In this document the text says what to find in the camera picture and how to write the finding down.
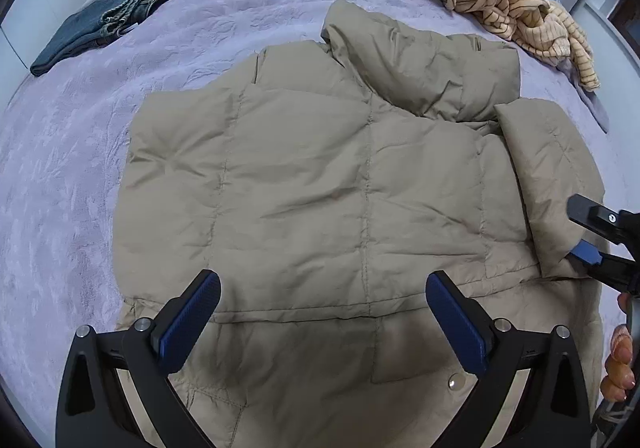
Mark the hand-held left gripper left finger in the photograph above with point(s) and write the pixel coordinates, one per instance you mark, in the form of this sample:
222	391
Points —
192	315

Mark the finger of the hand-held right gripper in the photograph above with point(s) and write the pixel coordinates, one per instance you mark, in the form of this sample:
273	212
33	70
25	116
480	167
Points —
600	218
595	259

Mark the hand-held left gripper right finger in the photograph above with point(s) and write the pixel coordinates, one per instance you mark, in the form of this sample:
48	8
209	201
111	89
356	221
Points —
457	320

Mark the beige puffer jacket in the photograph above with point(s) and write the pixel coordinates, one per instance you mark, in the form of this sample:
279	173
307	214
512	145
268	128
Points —
325	188

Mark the person's right hand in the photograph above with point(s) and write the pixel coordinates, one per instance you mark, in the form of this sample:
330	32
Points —
619	368

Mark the purple embossed bed blanket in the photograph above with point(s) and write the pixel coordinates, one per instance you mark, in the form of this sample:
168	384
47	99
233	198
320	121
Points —
85	152

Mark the cream striped garment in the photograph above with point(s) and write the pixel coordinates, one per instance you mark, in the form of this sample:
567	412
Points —
525	2

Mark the blue denim jeans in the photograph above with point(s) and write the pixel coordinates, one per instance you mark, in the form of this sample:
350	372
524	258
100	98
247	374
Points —
95	27

